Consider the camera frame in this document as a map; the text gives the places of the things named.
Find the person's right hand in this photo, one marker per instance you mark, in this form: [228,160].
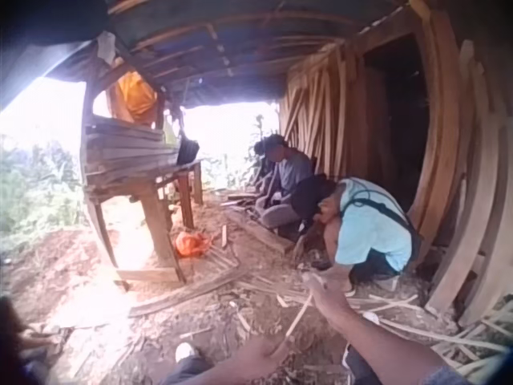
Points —
[326,294]

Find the person's left hand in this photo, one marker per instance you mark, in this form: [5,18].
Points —
[256,359]

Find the person's left fingers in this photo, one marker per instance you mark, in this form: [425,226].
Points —
[279,347]

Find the person's right fingers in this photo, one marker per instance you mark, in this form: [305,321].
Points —
[313,280]

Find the thin wooden stick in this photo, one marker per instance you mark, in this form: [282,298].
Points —
[297,321]

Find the thick wooden beam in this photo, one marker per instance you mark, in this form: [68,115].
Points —
[260,234]

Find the heap of wood strips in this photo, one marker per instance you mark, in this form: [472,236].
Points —
[405,317]

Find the long dark wooden plank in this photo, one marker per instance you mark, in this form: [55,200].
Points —
[188,293]

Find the orange plastic bag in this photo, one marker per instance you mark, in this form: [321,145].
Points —
[192,244]

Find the row of leaning wooden planks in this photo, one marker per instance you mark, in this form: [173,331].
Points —
[320,112]

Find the stack of wide curved boards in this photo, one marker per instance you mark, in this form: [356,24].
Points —
[461,180]

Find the black hanging bag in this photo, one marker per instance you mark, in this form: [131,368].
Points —
[187,148]

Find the wooden workbench with stacked planks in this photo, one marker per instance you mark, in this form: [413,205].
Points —
[128,160]

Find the orange hanging cloth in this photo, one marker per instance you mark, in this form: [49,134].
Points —
[136,96]

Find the white hanging cloth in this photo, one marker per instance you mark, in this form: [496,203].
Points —
[106,48]

